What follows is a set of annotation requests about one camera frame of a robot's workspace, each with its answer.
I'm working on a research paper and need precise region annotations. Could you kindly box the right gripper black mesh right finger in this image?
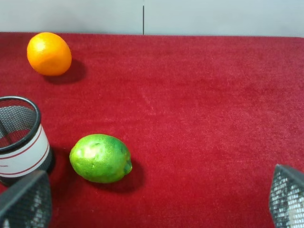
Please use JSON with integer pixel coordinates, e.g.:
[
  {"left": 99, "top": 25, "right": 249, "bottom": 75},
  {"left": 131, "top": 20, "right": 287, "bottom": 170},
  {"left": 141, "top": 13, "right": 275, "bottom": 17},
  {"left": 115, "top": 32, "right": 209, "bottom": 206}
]
[{"left": 269, "top": 164, "right": 304, "bottom": 228}]

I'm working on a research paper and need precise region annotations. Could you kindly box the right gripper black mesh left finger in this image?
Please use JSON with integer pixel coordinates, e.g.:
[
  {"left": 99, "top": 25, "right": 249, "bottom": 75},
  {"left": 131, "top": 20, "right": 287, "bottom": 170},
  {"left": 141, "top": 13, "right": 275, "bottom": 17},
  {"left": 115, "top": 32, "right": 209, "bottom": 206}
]
[{"left": 0, "top": 171, "right": 52, "bottom": 228}]

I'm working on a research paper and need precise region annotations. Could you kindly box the black mesh pen cup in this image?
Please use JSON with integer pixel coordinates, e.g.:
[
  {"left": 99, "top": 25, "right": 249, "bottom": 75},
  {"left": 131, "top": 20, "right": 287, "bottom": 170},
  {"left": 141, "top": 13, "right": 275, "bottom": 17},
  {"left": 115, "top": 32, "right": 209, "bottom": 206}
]
[{"left": 0, "top": 96, "right": 55, "bottom": 186}]

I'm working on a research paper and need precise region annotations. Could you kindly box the green lime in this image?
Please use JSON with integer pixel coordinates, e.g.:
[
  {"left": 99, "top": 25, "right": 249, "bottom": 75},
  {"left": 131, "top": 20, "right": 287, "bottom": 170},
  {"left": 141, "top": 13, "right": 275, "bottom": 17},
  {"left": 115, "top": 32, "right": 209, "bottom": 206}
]
[{"left": 69, "top": 134, "right": 133, "bottom": 183}]

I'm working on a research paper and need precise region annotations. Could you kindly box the red velvet tablecloth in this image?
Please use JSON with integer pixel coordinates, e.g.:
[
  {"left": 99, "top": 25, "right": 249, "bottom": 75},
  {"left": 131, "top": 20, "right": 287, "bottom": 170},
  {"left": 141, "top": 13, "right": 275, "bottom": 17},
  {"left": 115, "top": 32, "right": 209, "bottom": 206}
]
[{"left": 0, "top": 33, "right": 304, "bottom": 228}]

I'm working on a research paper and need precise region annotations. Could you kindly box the orange fruit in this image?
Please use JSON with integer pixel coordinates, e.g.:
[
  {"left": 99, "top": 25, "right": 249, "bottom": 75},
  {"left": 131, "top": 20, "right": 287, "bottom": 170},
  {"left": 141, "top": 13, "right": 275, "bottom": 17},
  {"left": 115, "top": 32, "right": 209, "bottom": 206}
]
[{"left": 27, "top": 32, "right": 72, "bottom": 76}]

